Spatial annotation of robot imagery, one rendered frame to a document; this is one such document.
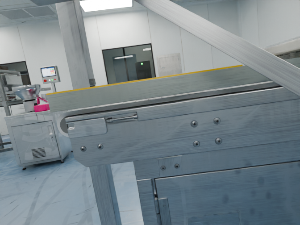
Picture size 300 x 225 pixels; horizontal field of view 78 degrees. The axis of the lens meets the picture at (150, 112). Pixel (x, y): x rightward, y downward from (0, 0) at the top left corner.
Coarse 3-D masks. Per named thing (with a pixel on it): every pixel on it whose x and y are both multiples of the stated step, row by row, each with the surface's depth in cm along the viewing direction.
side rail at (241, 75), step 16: (160, 80) 32; (176, 80) 32; (192, 80) 32; (208, 80) 32; (224, 80) 31; (240, 80) 31; (256, 80) 31; (48, 96) 33; (64, 96) 33; (80, 96) 32; (96, 96) 32; (112, 96) 32; (128, 96) 32; (144, 96) 32; (160, 96) 32
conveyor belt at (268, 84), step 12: (252, 84) 34; (264, 84) 33; (276, 84) 33; (168, 96) 35; (180, 96) 34; (192, 96) 34; (84, 108) 36; (96, 108) 34; (108, 108) 34; (60, 120) 35; (60, 132) 35
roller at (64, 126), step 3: (78, 114) 37; (81, 114) 38; (63, 120) 34; (60, 123) 34; (63, 123) 34; (60, 126) 35; (63, 126) 35; (66, 126) 35; (63, 129) 35; (66, 129) 35; (66, 132) 35
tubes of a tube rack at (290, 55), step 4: (284, 40) 43; (288, 40) 42; (276, 44) 46; (264, 48) 51; (292, 52) 41; (296, 52) 40; (280, 56) 45; (284, 56) 44; (288, 56) 43; (292, 56) 41; (296, 56) 40
